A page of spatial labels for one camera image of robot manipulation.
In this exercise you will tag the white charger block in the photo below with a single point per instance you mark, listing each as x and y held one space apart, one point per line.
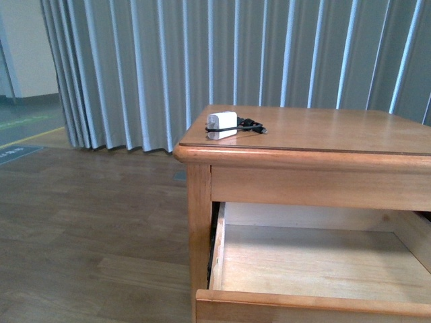
221 125

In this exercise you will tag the wooden drawer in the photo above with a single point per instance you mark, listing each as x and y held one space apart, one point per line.
286 263

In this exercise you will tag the grey pleated curtain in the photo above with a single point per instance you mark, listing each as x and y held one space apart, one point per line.
138 73

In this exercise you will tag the wooden nightstand cabinet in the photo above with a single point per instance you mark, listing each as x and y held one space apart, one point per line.
309 157

